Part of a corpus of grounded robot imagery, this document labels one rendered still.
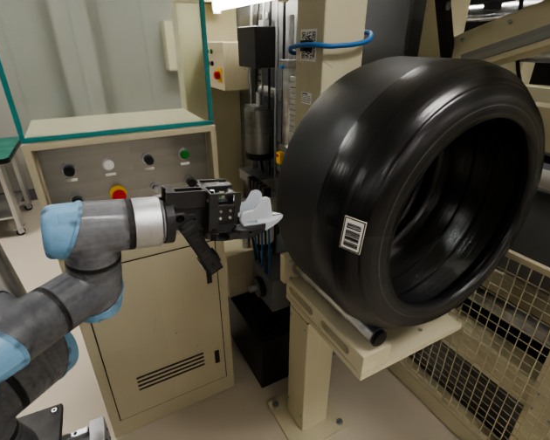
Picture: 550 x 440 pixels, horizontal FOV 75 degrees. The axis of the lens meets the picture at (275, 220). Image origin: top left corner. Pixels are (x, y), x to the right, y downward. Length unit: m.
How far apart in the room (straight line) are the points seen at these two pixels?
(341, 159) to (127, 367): 1.25
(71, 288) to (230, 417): 1.38
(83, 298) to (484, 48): 1.06
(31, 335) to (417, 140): 0.60
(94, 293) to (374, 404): 1.56
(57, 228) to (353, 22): 0.81
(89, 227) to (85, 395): 1.64
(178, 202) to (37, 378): 0.54
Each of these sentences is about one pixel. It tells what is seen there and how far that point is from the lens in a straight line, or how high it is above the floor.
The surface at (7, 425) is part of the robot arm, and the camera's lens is 0.96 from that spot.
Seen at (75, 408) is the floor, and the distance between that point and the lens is 2.08.
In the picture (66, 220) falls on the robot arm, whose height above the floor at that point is 1.31.
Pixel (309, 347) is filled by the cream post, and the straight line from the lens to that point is 1.41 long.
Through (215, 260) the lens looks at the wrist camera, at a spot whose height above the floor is 1.19.
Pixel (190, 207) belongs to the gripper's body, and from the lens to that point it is 0.55.
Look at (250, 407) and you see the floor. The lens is 1.87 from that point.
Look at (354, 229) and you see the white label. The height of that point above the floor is 1.24.
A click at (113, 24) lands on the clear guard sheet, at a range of 1.19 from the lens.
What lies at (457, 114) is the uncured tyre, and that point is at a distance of 0.68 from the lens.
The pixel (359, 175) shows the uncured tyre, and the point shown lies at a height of 1.32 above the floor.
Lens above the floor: 1.52
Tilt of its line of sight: 27 degrees down
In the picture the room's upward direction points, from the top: straight up
